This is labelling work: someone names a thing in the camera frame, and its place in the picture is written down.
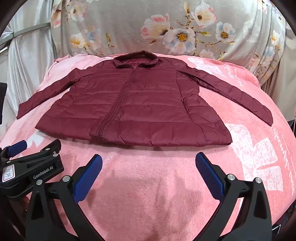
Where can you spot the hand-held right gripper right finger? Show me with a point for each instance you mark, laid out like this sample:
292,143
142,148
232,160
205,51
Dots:
209,172

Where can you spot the pink bow-print blanket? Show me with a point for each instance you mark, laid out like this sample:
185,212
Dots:
150,185

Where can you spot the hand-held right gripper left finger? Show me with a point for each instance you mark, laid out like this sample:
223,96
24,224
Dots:
89,172

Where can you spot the white curtain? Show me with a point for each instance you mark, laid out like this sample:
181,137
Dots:
27,69

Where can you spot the grey floral blanket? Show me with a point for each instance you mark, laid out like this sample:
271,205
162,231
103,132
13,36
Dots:
129,23

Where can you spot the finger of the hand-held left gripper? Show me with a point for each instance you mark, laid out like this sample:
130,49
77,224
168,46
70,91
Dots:
50,150
17,146

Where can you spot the maroon puffer jacket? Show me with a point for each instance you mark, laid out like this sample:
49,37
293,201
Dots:
138,99

